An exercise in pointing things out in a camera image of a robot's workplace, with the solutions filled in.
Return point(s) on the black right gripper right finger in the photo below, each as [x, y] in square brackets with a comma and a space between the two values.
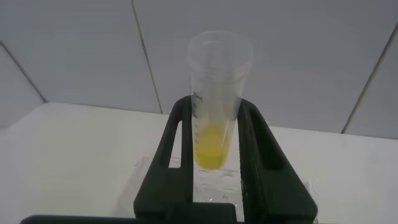
[267, 193]

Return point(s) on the clear acrylic test tube rack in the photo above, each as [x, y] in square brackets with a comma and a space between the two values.
[217, 189]

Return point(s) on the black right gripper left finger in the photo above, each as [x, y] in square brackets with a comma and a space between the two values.
[171, 186]

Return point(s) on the test tube with yellow pigment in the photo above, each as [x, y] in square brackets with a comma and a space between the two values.
[214, 143]

